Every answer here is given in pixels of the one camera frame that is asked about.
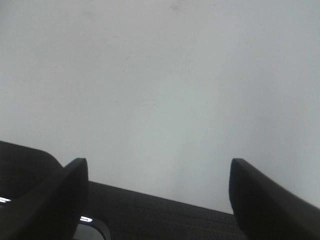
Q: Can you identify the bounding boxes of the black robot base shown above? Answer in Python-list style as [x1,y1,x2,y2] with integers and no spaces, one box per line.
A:
[0,140,248,240]

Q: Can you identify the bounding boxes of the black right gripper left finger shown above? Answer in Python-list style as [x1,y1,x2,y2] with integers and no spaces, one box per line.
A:
[0,158,89,240]

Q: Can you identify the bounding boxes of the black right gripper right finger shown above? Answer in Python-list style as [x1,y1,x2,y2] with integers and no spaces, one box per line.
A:
[229,158,320,240]

